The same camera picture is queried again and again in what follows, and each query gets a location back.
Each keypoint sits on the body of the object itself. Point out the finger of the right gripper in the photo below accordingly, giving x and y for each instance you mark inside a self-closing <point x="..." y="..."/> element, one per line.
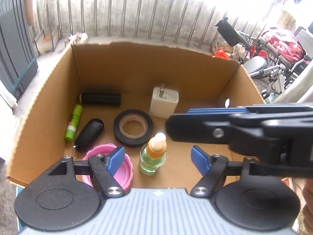
<point x="218" y="111"/>
<point x="199" y="128"/>

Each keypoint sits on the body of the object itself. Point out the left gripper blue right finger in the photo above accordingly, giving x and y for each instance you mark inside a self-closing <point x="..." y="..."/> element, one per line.
<point x="213" y="170"/>

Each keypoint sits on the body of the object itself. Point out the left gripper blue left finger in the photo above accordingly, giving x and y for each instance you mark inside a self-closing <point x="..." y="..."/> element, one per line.
<point x="103" y="168"/>

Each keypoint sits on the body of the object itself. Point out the black electrical tape roll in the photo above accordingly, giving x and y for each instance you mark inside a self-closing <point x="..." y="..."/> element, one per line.
<point x="133" y="128"/>

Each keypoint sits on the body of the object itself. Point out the pink plastic lid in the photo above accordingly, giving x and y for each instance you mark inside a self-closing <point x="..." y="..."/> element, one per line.
<point x="124" y="175"/>

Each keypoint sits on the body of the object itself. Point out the green dropper bottle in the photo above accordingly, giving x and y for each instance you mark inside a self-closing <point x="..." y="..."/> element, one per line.
<point x="153" y="154"/>

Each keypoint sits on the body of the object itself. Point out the white power adapter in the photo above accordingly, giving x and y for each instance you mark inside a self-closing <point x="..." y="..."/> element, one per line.
<point x="163" y="102"/>

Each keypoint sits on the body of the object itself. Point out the person's right hand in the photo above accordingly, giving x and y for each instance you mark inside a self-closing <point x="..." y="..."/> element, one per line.
<point x="308" y="208"/>

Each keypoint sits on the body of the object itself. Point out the black car key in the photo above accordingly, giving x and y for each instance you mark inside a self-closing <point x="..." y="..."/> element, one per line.
<point x="88" y="135"/>

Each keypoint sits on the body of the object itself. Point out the wheelchair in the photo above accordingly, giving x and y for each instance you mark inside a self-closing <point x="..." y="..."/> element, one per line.
<point x="270" y="71"/>

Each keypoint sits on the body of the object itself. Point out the black cylinder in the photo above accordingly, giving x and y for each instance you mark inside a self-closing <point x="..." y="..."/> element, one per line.
<point x="100" y="99"/>

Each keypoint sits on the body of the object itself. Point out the red plastic bag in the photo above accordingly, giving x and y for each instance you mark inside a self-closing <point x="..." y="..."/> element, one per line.
<point x="220" y="53"/>

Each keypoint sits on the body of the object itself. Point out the green tube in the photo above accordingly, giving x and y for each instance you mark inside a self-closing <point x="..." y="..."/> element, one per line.
<point x="73" y="124"/>

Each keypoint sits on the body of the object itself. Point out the cardboard box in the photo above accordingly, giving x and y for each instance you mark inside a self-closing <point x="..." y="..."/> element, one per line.
<point x="131" y="69"/>

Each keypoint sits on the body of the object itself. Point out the pink cloth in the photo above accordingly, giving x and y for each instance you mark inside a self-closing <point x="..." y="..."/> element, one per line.
<point x="285" y="44"/>

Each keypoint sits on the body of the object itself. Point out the pair of white shoes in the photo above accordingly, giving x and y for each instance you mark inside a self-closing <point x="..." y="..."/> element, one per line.
<point x="76" y="39"/>

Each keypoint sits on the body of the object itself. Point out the metal rack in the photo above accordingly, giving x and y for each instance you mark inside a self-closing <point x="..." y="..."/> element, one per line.
<point x="47" y="42"/>

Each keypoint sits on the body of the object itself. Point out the dark grey cabinet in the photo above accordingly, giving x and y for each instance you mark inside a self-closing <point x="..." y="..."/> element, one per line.
<point x="18" y="60"/>

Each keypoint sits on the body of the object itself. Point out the balcony railing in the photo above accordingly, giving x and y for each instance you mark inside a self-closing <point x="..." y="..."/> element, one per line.
<point x="179" y="22"/>

